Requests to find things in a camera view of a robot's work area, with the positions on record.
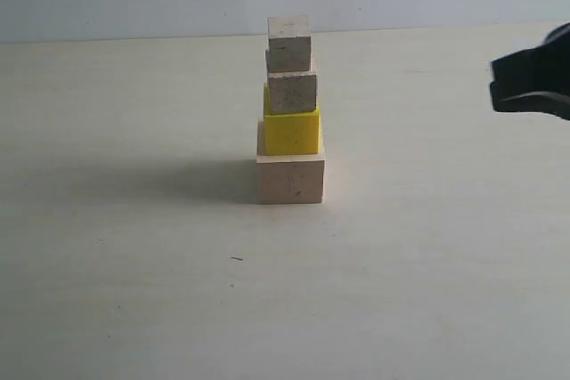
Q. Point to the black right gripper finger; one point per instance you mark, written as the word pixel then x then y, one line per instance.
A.
pixel 545 102
pixel 541 69

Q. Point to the yellow wooden cube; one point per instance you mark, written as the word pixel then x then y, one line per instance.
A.
pixel 291 134

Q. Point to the medium natural wooden cube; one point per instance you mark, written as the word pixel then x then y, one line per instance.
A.
pixel 292 92

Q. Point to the small wooden cube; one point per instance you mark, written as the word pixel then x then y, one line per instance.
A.
pixel 289 43

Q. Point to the large natural wooden cube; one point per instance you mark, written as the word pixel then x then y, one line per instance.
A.
pixel 289 179

